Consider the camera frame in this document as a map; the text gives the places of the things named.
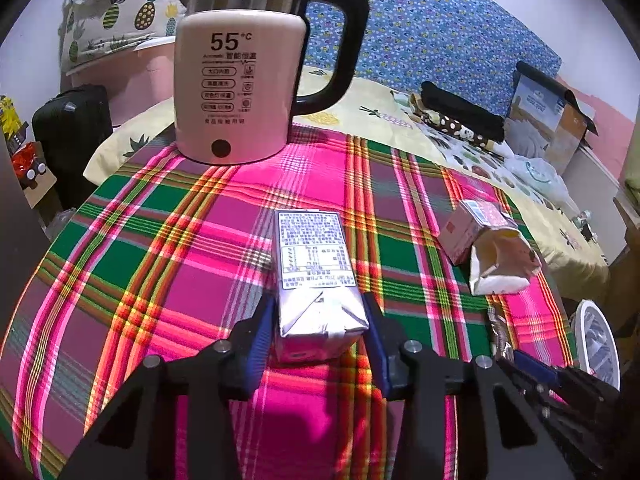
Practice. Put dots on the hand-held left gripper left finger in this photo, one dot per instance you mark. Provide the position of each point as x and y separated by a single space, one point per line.
257 355

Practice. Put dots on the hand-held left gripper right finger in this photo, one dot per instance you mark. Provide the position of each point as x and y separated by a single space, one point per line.
377 355

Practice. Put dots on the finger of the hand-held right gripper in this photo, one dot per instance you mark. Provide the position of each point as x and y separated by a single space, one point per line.
537 367
525 385

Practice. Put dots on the brown snack wrapper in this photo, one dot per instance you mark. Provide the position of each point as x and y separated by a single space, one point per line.
500 335

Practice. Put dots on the pink drink carton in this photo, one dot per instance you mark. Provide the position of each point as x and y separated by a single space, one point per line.
312 260

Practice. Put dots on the white plastic bin liner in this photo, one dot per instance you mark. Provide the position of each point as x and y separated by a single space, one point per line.
602 345

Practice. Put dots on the pink green plaid tablecloth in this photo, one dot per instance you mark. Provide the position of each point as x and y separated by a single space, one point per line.
150 260

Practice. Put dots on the pink milk carton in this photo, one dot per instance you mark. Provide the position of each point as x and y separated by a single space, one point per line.
462 232

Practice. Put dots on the small bottles cluster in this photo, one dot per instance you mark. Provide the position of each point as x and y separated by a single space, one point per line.
586 225

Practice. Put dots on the white plastic bag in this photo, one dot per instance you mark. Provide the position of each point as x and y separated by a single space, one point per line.
537 175

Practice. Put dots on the white fruit print sheet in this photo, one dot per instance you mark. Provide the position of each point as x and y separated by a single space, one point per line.
465 160

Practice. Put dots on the brown polka dot cloth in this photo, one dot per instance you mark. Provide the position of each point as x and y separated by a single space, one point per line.
445 122

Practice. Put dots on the open cardboard box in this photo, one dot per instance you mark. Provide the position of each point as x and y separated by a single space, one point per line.
540 115

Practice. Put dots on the black folded clothes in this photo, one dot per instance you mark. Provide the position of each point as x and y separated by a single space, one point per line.
465 110

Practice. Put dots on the pink steel electric kettle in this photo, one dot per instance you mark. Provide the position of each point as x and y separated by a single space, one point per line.
235 85

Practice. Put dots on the black suitcase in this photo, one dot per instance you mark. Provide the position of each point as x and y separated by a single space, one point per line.
70 130

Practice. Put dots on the pink storage box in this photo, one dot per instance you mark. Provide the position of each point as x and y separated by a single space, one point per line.
135 85

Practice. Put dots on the red toy car box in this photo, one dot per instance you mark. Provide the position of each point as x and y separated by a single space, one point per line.
25 170

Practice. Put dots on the blue floral mattress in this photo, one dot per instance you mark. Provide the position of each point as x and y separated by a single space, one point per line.
440 25

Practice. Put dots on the pineapple print bedding pile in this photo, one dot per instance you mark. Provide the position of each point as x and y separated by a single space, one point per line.
125 10

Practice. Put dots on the wooden furniture frame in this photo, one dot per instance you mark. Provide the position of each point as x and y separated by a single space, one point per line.
627 240

